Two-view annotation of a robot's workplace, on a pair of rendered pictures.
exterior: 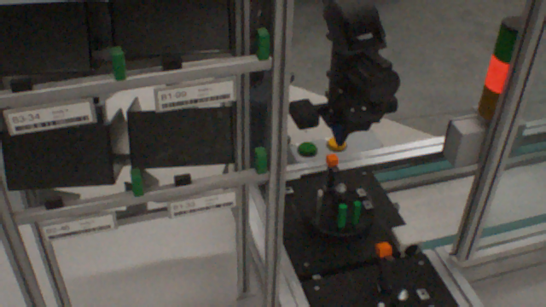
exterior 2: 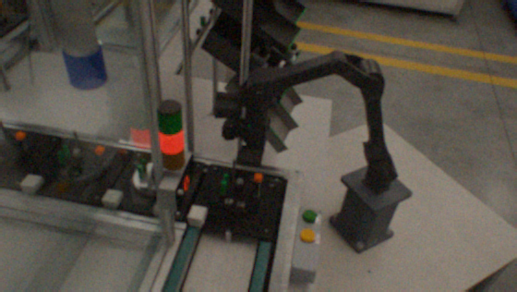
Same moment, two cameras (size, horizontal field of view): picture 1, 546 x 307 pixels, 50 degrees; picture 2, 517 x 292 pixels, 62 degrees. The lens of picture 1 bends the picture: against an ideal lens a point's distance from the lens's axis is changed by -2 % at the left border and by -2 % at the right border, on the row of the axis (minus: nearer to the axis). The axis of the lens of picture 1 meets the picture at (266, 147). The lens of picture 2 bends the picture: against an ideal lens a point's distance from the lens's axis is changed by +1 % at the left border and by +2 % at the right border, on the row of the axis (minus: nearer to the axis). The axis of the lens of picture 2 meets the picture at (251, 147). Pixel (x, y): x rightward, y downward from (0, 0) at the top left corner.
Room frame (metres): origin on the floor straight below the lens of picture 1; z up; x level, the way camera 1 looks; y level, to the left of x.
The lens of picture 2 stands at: (1.21, -0.89, 1.92)
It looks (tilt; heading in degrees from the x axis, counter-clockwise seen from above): 42 degrees down; 115
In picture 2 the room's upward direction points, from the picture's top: 5 degrees clockwise
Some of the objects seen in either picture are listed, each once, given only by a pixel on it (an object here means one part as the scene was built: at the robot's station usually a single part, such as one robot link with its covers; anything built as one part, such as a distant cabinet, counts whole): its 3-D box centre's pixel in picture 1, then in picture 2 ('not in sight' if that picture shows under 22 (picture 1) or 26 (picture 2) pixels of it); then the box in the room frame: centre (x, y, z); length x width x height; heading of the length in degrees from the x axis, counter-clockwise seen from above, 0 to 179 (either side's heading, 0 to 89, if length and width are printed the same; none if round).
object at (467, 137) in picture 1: (498, 95); (173, 152); (0.77, -0.36, 1.29); 0.12 x 0.05 x 0.25; 107
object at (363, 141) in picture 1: (335, 155); (306, 242); (1.06, -0.16, 0.93); 0.21 x 0.07 x 0.06; 107
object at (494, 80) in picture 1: (505, 72); (171, 137); (0.77, -0.36, 1.33); 0.05 x 0.05 x 0.05
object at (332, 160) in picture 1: (332, 174); (255, 184); (0.87, -0.13, 1.04); 0.04 x 0.02 x 0.08; 17
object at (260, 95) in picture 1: (252, 113); (367, 207); (1.17, 0.04, 0.96); 0.15 x 0.15 x 0.20; 58
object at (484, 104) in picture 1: (496, 99); (173, 154); (0.77, -0.36, 1.28); 0.05 x 0.05 x 0.05
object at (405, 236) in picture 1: (405, 240); (198, 216); (0.76, -0.26, 0.97); 0.05 x 0.05 x 0.04; 17
